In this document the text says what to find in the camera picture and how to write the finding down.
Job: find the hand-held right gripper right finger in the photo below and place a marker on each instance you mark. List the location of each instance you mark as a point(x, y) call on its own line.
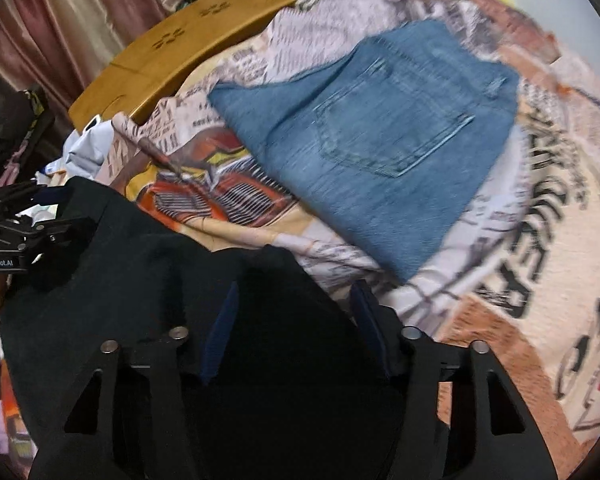
point(369, 327)

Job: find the light blue cloth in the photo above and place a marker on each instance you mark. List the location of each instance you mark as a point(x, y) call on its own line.
point(87, 152)

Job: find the black pants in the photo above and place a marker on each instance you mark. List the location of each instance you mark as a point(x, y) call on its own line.
point(155, 270)

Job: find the printed blanket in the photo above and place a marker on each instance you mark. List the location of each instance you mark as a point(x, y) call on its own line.
point(520, 220)

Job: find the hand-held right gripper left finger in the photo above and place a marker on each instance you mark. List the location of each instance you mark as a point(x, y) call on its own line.
point(219, 332)

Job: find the blue jeans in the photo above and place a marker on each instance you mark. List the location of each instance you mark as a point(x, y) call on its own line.
point(375, 140)

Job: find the pink curtain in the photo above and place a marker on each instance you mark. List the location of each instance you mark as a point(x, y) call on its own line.
point(70, 10)

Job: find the black bag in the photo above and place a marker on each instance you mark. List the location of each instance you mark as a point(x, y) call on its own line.
point(10, 130)

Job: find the wooden headboard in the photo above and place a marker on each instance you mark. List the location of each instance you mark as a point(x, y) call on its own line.
point(180, 50)

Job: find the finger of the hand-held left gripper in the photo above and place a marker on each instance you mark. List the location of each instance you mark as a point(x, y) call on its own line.
point(55, 232)
point(17, 197)

